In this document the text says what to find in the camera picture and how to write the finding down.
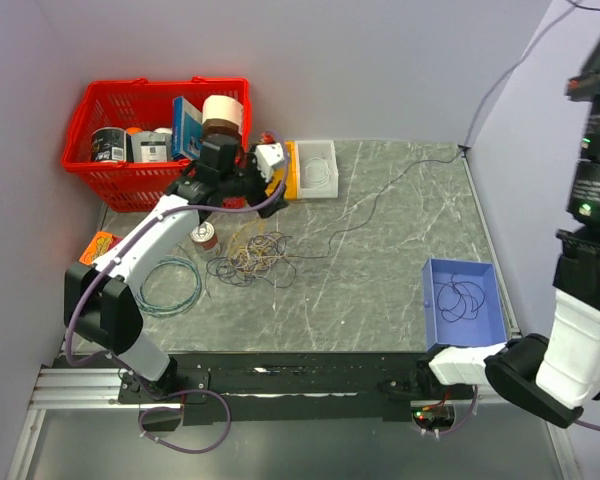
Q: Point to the yellow plastic bin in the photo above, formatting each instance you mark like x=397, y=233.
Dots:
x=291, y=192

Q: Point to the small tin can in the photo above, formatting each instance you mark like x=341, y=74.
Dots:
x=206, y=241

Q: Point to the orange pink snack box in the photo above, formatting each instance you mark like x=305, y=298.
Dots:
x=100, y=244

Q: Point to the brown round object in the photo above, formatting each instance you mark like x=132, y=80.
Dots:
x=220, y=126

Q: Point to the red plastic shopping basket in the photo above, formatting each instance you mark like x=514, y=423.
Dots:
x=130, y=187

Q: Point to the blue book box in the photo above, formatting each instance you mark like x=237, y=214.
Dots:
x=187, y=130

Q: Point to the black labelled can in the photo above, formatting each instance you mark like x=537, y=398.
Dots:
x=108, y=145

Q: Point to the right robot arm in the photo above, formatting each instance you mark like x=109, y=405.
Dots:
x=553, y=377

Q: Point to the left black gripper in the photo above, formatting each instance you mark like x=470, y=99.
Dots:
x=261, y=199

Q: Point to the grey labelled can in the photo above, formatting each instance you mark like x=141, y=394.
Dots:
x=151, y=147

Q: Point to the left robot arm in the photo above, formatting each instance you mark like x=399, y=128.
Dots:
x=100, y=297

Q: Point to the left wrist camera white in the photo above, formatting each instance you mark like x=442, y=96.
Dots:
x=269, y=159

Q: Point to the white plastic bin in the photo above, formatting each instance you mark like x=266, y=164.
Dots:
x=318, y=176

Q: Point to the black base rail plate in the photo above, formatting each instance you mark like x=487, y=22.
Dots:
x=211, y=387

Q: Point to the blue plastic bin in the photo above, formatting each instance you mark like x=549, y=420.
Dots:
x=462, y=306

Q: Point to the white paper roll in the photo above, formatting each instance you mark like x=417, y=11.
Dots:
x=224, y=111

